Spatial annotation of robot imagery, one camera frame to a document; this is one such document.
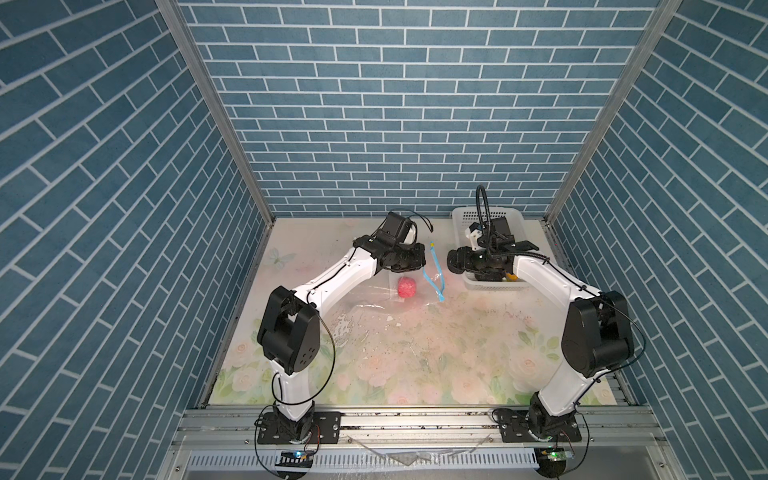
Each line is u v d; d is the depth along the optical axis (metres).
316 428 0.72
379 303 0.90
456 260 0.83
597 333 0.47
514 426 0.74
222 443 0.72
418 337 0.89
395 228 0.68
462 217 1.12
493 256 0.68
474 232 0.85
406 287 0.93
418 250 0.76
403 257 0.73
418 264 0.75
